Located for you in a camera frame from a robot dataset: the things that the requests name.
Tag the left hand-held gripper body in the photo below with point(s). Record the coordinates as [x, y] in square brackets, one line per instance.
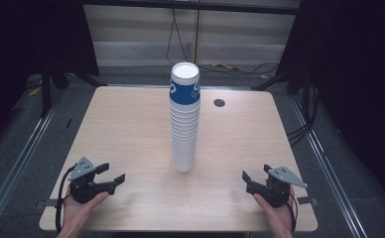
[84, 190]

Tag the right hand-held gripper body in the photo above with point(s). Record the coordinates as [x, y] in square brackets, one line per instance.
[275, 190]

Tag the stack of blue white paper cups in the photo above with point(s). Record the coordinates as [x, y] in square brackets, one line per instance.
[183, 139]

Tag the person's left hand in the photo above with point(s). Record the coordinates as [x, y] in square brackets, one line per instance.
[78, 213]

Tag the person's right hand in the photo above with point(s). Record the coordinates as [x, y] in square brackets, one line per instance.
[276, 218]

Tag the grey tape strip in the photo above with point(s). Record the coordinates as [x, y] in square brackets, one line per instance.
[50, 203]
[307, 200]

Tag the dark round table grommet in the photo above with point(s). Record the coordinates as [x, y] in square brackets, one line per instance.
[219, 102]

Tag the black metal stand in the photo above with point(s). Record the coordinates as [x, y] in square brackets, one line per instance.
[46, 86]
[296, 79]

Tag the yellow tape piece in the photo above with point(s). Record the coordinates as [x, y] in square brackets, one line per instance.
[34, 91]

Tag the yellow scrap on floor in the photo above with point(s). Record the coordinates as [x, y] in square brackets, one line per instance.
[227, 66]

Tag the black curtain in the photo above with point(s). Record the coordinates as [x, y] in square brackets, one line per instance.
[25, 39]
[352, 82]

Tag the black overhead beam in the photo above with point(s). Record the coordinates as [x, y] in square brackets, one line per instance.
[193, 6]

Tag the metal floor rail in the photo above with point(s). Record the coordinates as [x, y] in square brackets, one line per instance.
[15, 172]
[329, 168]

